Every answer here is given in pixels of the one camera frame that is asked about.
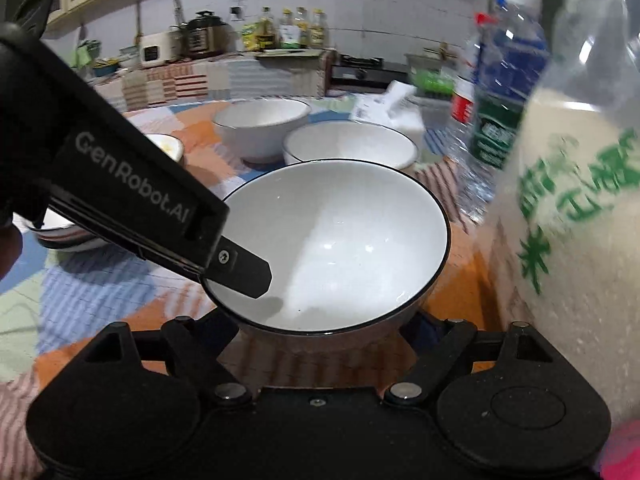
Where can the green label water bottle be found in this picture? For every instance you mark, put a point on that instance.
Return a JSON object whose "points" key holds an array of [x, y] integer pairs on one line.
{"points": [[485, 147]]}

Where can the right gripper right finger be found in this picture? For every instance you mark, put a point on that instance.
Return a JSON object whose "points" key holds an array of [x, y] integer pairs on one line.
{"points": [[441, 348]]}

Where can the green item tray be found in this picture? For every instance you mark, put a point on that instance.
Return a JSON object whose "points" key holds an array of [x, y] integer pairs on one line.
{"points": [[431, 74]]}

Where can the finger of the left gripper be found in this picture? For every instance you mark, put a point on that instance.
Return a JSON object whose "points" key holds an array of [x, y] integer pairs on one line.
{"points": [[235, 268]]}

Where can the cutting board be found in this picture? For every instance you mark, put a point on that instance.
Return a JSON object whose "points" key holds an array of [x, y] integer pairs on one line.
{"points": [[290, 53]]}

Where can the red label water bottle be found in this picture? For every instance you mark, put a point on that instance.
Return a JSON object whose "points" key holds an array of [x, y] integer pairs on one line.
{"points": [[468, 69]]}

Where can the left hand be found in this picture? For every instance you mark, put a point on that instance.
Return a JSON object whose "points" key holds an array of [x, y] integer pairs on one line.
{"points": [[11, 246]]}

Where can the white sun print plate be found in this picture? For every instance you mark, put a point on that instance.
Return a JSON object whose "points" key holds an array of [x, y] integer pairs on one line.
{"points": [[59, 234]]}

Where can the patchwork counter cloth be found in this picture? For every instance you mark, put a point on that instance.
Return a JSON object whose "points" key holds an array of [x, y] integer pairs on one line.
{"points": [[228, 77]]}

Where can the yellow oil bottle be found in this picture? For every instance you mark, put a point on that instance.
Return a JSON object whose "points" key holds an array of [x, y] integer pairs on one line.
{"points": [[266, 31], [301, 22], [317, 30]]}

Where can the large rice bottle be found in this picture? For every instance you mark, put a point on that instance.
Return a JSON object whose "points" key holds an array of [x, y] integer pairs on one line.
{"points": [[561, 238]]}

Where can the white tissue pack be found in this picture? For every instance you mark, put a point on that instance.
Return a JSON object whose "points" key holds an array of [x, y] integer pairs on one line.
{"points": [[392, 109]]}

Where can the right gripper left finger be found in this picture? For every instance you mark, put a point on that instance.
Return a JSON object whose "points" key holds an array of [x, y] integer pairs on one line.
{"points": [[194, 347]]}

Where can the black gas stove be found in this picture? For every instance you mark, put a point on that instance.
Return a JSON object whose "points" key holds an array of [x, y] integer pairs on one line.
{"points": [[365, 75]]}

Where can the white rice cooker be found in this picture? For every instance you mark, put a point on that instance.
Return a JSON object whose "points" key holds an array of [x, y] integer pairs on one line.
{"points": [[159, 49]]}

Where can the white ribbed bowl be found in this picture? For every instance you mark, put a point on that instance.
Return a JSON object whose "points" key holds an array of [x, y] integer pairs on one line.
{"points": [[254, 130], [343, 139]]}

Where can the blue label water bottle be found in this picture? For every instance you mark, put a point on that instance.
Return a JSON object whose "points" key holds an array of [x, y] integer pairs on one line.
{"points": [[515, 50]]}

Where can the black pressure cooker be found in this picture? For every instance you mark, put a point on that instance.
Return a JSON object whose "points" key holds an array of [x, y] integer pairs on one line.
{"points": [[205, 35]]}

